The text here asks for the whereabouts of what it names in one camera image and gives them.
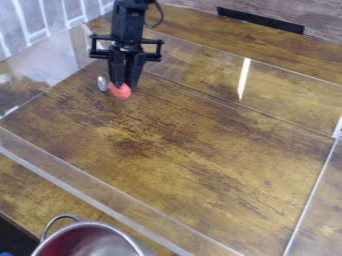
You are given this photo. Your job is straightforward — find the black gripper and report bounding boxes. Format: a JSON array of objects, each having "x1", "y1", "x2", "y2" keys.
[{"x1": 89, "y1": 0, "x2": 166, "y2": 91}]

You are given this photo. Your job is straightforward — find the pink handled metal spoon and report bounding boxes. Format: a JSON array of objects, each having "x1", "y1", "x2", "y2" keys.
[{"x1": 97, "y1": 74, "x2": 132, "y2": 100}]

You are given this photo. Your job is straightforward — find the black strip on table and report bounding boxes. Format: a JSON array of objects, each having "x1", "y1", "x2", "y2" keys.
[{"x1": 217, "y1": 7, "x2": 305, "y2": 35}]

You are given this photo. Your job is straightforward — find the stainless steel pot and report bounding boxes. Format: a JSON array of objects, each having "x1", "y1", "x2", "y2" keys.
[{"x1": 31, "y1": 213, "x2": 156, "y2": 256}]

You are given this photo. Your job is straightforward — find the clear acrylic corner bracket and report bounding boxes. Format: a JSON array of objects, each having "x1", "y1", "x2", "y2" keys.
[{"x1": 83, "y1": 25, "x2": 113, "y2": 59}]

